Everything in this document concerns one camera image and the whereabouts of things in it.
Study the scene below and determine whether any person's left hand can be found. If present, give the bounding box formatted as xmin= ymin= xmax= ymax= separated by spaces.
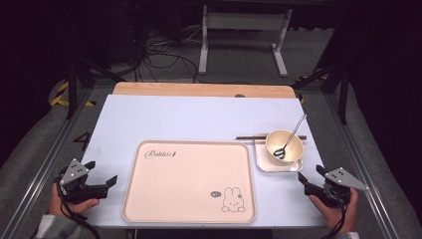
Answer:
xmin=49 ymin=182 xmax=101 ymax=217

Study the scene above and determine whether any person's right hand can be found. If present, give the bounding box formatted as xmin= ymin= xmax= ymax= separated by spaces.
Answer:
xmin=309 ymin=188 xmax=360 ymax=233

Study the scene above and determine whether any white square plate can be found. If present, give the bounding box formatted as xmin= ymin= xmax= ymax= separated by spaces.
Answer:
xmin=254 ymin=132 xmax=304 ymax=173

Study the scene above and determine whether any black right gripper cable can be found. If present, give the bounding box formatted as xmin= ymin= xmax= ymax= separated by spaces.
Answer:
xmin=324 ymin=183 xmax=348 ymax=239

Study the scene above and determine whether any aluminium frame rail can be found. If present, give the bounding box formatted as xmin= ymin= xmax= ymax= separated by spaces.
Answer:
xmin=322 ymin=94 xmax=401 ymax=239
xmin=0 ymin=89 xmax=95 ymax=239

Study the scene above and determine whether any wooden table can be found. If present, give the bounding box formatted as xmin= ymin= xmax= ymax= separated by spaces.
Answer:
xmin=112 ymin=82 xmax=297 ymax=100

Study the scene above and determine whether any black tripod stand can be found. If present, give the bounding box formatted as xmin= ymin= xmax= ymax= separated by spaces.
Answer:
xmin=64 ymin=56 xmax=127 ymax=120
xmin=292 ymin=59 xmax=350 ymax=125

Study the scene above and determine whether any metal spoon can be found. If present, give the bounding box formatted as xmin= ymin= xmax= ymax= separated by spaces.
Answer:
xmin=272 ymin=114 xmax=308 ymax=159

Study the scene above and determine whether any beige rabbit print tray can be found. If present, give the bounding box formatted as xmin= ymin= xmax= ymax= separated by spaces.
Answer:
xmin=120 ymin=139 xmax=257 ymax=224

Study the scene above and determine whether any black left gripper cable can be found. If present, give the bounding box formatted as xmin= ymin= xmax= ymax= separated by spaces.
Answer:
xmin=54 ymin=177 xmax=102 ymax=239

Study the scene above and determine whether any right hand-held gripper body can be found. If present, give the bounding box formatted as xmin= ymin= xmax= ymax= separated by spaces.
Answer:
xmin=304 ymin=167 xmax=370 ymax=209

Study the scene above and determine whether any bundle of black cables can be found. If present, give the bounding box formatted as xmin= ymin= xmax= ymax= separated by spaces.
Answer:
xmin=130 ymin=26 xmax=202 ymax=84

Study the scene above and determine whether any white metal stand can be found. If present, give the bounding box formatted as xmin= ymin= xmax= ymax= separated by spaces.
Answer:
xmin=197 ymin=4 xmax=294 ymax=78

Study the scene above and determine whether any cream bowl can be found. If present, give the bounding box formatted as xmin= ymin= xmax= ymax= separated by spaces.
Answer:
xmin=265 ymin=128 xmax=305 ymax=166

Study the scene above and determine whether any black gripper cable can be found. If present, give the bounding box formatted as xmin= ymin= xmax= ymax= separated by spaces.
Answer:
xmin=54 ymin=177 xmax=102 ymax=239
xmin=324 ymin=183 xmax=348 ymax=239

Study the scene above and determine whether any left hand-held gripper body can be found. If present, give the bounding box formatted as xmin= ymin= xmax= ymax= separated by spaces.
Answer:
xmin=54 ymin=158 xmax=110 ymax=204

